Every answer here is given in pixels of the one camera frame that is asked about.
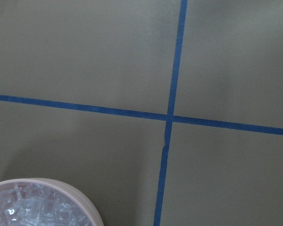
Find pile of ice cubes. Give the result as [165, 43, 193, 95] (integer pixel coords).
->
[0, 183, 92, 226]

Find pink bowl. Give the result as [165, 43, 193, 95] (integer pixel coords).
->
[0, 178, 104, 226]

